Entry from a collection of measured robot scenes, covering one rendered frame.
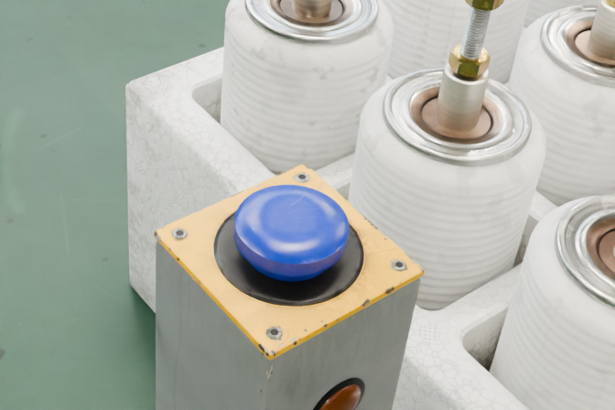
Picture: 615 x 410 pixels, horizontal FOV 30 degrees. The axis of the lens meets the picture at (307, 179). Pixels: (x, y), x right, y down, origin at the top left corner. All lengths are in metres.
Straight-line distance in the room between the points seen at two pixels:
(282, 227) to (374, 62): 0.26
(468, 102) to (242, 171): 0.14
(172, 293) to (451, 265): 0.21
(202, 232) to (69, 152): 0.53
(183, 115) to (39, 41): 0.39
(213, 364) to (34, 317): 0.40
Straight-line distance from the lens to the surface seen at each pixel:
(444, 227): 0.57
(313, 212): 0.40
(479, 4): 0.54
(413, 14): 0.70
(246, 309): 0.39
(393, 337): 0.43
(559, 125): 0.64
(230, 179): 0.64
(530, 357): 0.55
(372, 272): 0.41
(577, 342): 0.52
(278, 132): 0.65
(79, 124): 0.96
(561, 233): 0.53
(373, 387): 0.44
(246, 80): 0.64
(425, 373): 0.56
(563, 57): 0.64
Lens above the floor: 0.60
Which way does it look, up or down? 41 degrees down
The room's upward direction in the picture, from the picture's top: 7 degrees clockwise
